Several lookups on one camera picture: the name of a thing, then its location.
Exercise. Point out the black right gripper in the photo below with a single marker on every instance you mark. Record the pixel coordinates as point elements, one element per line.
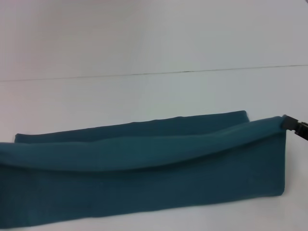
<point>303,131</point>

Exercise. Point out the teal t-shirt with FREE print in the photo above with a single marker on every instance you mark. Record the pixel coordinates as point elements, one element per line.
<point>144,168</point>

